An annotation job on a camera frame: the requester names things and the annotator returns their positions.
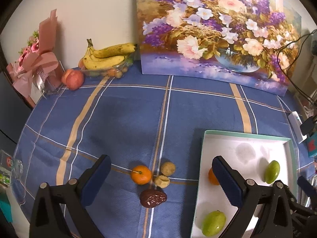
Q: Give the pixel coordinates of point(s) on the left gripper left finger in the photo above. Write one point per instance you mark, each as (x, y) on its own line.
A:
(47, 219)

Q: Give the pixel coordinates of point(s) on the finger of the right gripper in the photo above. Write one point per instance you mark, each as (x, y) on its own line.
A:
(309, 190)

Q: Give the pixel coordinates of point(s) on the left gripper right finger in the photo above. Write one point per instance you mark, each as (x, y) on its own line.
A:
(245, 194)

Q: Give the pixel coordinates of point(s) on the dark wrinkled fruit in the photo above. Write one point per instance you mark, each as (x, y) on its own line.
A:
(151, 198)

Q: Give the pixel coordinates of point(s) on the green fruit far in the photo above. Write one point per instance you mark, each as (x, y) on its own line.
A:
(271, 172)

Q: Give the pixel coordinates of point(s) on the green fruit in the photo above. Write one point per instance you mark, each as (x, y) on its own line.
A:
(213, 223)
(271, 172)

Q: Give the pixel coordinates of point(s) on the teal plastic box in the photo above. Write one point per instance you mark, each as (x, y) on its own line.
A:
(311, 142)

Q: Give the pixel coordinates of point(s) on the black power adapter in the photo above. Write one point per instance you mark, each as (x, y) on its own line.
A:
(308, 126)

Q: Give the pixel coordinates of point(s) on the white tray with green rim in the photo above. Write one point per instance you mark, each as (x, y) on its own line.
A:
(249, 154)

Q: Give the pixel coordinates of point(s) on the green fruit near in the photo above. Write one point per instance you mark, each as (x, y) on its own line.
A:
(213, 223)

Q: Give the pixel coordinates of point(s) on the clear plastic bottle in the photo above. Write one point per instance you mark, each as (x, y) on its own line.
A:
(10, 169)

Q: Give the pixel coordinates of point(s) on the white power strip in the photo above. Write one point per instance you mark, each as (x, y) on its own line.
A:
(296, 122)

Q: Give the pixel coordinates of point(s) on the orange tangerine on cloth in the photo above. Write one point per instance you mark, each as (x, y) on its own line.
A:
(141, 175)

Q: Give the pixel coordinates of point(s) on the beige walnut lower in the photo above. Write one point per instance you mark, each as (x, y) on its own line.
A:
(162, 181)

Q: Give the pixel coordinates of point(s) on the beige walnut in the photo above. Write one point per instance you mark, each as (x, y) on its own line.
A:
(162, 181)
(168, 168)

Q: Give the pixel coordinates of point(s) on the beige walnut upper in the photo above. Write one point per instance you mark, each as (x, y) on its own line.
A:
(168, 168)

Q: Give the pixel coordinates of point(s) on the blue plaid tablecloth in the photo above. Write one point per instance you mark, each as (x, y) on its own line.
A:
(139, 120)

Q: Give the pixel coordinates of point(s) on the red peach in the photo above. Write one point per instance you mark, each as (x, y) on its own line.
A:
(72, 79)

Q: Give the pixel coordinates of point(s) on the pink wrapped bouquet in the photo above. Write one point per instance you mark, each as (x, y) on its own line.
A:
(38, 66)

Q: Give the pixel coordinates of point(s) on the floral painting canvas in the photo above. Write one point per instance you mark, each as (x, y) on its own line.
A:
(247, 42)

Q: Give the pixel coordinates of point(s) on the glass fruit bowl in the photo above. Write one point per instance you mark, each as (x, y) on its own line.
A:
(106, 70)

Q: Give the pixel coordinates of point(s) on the banana bunch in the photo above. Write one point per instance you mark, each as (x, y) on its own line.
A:
(120, 49)

